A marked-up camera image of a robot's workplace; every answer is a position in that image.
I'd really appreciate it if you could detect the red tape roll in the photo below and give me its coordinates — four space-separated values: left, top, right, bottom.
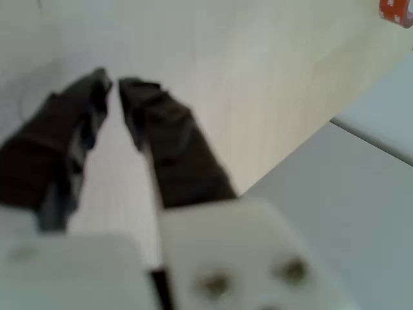
378 0 413 29

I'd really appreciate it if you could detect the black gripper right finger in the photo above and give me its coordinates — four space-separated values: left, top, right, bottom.
117 76 240 209

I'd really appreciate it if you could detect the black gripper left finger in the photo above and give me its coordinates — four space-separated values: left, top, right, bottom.
0 67 114 232

